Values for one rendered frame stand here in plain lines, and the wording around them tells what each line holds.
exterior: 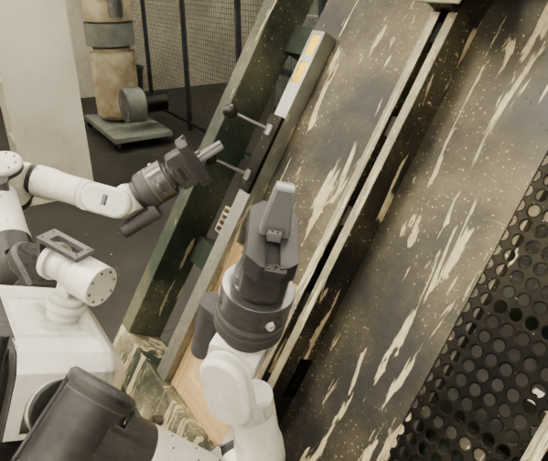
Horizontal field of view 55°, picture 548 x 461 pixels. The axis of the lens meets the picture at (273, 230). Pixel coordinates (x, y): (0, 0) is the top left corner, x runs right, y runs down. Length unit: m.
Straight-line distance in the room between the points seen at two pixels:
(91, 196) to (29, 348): 0.46
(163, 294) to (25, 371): 0.83
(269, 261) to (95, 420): 0.31
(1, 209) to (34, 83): 3.71
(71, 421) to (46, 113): 4.32
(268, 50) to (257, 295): 1.03
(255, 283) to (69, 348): 0.37
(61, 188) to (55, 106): 3.69
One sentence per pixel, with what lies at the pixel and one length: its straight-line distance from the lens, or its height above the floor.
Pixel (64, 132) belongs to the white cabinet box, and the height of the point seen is 0.61.
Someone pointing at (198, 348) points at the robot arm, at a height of 1.40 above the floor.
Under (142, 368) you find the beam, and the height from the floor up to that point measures 0.88.
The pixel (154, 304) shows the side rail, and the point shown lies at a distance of 1.59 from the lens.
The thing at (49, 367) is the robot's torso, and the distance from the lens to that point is 0.82.
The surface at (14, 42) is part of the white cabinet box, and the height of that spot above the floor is 1.36.
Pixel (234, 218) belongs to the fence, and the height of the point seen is 1.30.
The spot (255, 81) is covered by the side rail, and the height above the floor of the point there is 1.57.
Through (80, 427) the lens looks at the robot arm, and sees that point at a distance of 0.72.
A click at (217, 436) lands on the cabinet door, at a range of 1.27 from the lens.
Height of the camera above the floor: 1.84
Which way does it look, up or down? 26 degrees down
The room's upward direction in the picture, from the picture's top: straight up
